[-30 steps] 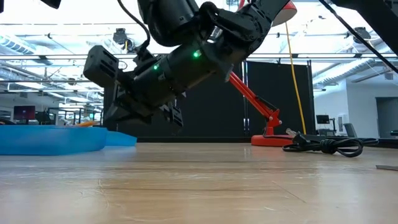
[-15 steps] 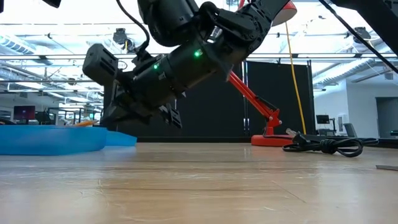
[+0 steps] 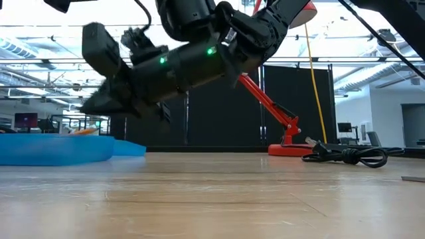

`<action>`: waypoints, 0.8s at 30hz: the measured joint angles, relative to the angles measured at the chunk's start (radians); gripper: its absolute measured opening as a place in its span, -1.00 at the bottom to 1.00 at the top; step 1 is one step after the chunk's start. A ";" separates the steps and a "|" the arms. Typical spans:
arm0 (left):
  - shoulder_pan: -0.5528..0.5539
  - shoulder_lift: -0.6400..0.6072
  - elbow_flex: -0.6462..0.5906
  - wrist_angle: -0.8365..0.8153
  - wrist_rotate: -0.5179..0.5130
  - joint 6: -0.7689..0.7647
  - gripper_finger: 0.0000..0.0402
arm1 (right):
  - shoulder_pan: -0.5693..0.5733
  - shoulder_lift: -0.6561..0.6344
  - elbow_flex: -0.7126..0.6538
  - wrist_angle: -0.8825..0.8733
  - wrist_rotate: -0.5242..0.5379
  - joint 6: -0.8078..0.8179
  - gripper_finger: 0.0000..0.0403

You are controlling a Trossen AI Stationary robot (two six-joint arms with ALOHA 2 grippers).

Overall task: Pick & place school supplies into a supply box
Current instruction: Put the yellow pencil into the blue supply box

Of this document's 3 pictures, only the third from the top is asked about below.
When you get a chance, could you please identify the dark computer monitor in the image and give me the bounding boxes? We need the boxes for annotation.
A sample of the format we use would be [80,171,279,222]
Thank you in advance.
[14,112,39,129]

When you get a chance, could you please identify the black ceiling fixture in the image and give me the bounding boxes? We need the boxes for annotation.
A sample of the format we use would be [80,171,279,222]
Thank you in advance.
[377,29,396,44]

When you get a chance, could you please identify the blue plastic supply box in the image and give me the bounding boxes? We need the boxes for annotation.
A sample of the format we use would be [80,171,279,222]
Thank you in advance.
[0,133,147,166]

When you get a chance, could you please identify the orange pencil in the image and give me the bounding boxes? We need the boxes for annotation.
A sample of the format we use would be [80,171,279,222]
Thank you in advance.
[70,128,100,135]

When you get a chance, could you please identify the thick black gripper cable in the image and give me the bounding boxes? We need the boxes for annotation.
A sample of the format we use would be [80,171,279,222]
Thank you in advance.
[133,0,153,31]

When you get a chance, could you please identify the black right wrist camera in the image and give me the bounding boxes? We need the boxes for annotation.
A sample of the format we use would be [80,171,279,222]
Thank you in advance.
[121,26,169,66]

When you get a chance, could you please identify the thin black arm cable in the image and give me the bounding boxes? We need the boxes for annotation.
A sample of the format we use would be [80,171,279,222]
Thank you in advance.
[337,0,425,80]

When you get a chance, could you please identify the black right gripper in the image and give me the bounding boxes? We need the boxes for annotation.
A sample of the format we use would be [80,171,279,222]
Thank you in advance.
[79,22,192,123]

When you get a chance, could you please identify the red desk lamp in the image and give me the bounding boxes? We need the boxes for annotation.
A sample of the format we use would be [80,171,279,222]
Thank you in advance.
[237,0,318,157]

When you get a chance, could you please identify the long ceiling light strip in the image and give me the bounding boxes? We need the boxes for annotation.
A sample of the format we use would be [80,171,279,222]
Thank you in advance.
[0,56,425,64]

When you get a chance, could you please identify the black lamp power cable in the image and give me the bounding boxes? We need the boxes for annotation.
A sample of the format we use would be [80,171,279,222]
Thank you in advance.
[301,136,405,169]

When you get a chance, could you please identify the yellow hanging cable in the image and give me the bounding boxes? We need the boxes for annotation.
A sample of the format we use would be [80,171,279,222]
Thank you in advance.
[303,23,329,144]

